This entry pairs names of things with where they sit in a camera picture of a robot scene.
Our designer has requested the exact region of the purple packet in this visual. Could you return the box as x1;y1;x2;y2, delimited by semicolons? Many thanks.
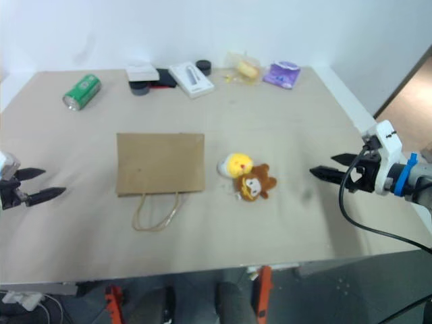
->
262;60;302;90

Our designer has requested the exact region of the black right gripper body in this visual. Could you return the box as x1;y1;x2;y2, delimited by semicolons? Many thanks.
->
344;149;385;194

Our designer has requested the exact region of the yellow chick plush toy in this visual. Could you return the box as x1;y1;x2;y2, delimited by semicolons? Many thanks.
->
217;152;254;179

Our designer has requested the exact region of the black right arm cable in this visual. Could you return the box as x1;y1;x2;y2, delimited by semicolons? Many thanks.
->
338;143;432;254

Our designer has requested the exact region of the black floor cable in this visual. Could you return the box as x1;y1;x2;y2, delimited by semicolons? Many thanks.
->
380;293;432;324

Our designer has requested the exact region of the green drink can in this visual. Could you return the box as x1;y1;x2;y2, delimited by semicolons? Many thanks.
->
61;74;103;112

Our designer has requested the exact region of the brown paper bag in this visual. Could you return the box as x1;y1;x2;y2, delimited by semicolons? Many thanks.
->
116;132;206;232

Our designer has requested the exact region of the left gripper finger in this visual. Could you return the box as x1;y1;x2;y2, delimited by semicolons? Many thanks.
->
25;187;68;208
18;167;47;181

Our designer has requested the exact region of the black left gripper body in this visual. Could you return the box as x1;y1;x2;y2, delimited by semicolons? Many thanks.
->
0;176;32;211

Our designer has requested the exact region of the white power strip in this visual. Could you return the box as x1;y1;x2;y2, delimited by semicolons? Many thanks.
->
0;290;44;312

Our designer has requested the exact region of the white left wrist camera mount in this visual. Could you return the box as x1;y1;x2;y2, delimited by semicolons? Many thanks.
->
0;151;22;180

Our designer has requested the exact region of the grey tape roll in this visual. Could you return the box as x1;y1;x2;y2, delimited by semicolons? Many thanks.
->
129;80;150;97

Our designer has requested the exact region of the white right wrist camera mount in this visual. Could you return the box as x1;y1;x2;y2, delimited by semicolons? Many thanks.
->
361;119;404;197

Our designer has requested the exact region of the clear bag with yellow food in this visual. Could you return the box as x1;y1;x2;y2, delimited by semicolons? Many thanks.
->
225;50;263;86

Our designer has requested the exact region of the brown monkey plush toy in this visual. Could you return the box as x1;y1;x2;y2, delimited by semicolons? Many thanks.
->
234;163;279;203

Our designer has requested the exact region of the flat black pouch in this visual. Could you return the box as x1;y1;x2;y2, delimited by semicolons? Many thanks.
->
150;68;178;90

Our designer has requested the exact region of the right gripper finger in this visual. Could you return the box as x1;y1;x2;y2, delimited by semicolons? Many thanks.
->
330;153;360;167
309;165;349;185

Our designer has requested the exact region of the orange clamp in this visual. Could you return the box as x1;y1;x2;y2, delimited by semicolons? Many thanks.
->
252;265;274;320
104;284;125;324

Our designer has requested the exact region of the flat white box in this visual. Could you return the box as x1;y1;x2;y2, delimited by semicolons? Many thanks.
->
126;63;160;83

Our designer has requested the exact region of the black round cylinder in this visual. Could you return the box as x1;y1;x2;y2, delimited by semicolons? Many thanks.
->
195;59;213;76

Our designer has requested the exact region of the white box with grey device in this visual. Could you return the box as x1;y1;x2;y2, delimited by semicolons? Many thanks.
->
168;61;215;100

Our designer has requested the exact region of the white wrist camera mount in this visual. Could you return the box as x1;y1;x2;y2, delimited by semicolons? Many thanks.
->
361;119;404;197
0;151;22;180

